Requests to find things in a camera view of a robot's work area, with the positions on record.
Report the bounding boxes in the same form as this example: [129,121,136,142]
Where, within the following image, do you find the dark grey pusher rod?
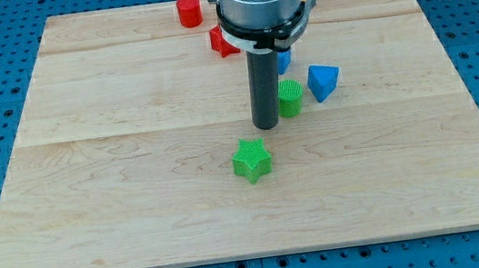
[246,51,279,130]

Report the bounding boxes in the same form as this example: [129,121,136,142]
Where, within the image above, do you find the green star block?
[232,139,273,184]

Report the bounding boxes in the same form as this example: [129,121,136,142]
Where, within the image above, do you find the light wooden board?
[0,0,479,268]

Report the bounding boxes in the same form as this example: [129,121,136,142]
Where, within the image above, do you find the blue triangular block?
[307,65,340,104]

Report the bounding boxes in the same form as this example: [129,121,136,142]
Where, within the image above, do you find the green cylinder block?
[277,79,304,118]

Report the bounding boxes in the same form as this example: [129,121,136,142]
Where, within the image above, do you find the red star block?
[209,25,240,58]

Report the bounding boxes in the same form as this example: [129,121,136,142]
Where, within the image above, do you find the red cylinder block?
[175,0,204,28]

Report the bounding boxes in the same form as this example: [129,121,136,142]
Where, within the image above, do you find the blue cube block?
[277,49,292,75]

